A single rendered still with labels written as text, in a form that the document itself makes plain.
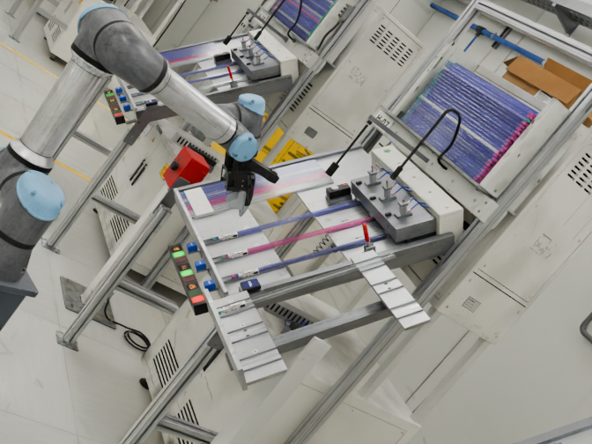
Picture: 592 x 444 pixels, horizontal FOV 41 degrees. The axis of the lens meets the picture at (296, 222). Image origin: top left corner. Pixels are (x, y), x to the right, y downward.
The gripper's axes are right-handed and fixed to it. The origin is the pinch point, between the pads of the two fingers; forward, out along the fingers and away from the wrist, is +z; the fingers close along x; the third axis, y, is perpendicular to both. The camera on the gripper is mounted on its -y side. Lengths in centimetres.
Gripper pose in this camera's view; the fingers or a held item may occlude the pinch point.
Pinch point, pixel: (243, 211)
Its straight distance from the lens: 231.2
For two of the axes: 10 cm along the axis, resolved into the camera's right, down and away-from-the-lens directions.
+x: 3.4, 4.7, -8.1
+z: -1.6, 8.8, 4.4
